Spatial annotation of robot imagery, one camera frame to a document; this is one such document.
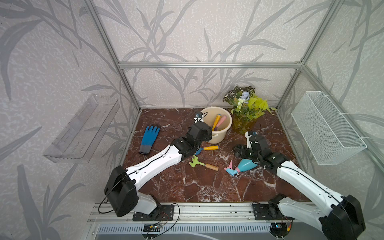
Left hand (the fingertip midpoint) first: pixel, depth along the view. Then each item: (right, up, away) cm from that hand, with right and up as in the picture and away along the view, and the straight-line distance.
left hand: (206, 127), depth 79 cm
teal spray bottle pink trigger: (+22, -22, +6) cm, 32 cm away
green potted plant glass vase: (+26, +12, +14) cm, 32 cm away
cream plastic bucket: (+3, +8, +17) cm, 19 cm away
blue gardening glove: (-39, -8, +23) cm, 46 cm away
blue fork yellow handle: (+2, -14, +17) cm, 22 cm away
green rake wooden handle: (-6, -22, +12) cm, 26 cm away
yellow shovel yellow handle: (+7, +3, +20) cm, 21 cm away
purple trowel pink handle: (+11, +4, +17) cm, 21 cm away
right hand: (+17, -11, +3) cm, 21 cm away
